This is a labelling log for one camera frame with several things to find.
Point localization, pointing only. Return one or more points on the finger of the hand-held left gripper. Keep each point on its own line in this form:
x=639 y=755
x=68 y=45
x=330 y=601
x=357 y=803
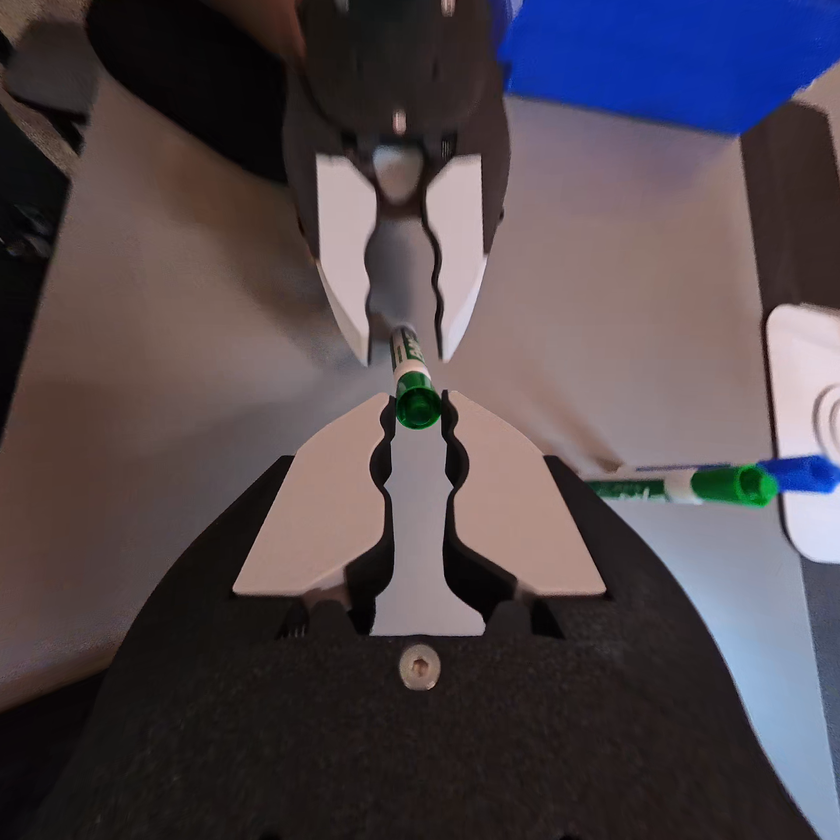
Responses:
x=463 y=249
x=341 y=249

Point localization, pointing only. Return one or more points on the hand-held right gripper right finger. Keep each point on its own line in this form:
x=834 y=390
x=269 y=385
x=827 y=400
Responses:
x=525 y=505

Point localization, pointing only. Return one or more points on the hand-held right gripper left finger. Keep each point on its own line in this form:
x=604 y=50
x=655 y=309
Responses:
x=315 y=505

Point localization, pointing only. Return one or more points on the green dry erase marker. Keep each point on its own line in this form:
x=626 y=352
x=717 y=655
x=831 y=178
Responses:
x=417 y=407
x=722 y=487

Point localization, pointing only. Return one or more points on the blue dry erase marker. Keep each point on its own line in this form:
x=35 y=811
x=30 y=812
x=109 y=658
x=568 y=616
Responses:
x=800 y=476

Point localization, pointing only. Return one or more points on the blue plastic bin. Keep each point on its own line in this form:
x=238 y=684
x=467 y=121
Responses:
x=656 y=59

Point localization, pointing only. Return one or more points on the white flat plate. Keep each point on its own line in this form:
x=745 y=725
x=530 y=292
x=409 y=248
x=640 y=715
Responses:
x=797 y=394

